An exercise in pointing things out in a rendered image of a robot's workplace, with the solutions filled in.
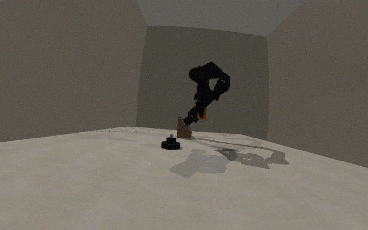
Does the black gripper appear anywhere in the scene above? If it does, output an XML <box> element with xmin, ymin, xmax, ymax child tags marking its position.
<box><xmin>194</xmin><ymin>84</ymin><xmax>209</xmax><ymax>117</ymax></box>

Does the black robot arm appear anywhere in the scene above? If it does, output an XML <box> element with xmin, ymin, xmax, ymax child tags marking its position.
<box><xmin>182</xmin><ymin>62</ymin><xmax>230</xmax><ymax>126</ymax></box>

